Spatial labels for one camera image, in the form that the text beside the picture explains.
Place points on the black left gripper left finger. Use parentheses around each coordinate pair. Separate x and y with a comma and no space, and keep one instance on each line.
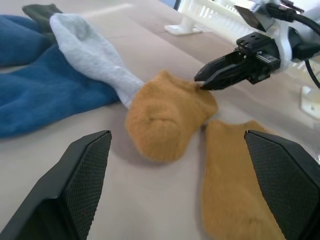
(52,200)

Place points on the mustard yellow ankle sock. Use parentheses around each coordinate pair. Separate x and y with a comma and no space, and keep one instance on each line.
(230,180)
(165,120)

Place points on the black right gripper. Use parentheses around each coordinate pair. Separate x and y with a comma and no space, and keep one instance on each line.
(262,53)

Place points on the light grey sock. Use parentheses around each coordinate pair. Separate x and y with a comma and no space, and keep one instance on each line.
(92,57)

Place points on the dark green sock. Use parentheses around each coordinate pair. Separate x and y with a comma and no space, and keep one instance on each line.
(42,17)

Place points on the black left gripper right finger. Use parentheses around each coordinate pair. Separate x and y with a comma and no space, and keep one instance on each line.
(292,185)

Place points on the blue sock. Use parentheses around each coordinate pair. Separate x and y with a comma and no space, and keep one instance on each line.
(47,97)
(17,42)

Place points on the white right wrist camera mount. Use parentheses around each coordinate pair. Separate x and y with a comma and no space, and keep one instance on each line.
(283,37)

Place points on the white plastic slatted basket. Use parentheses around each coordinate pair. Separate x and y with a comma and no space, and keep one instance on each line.
(212,13)

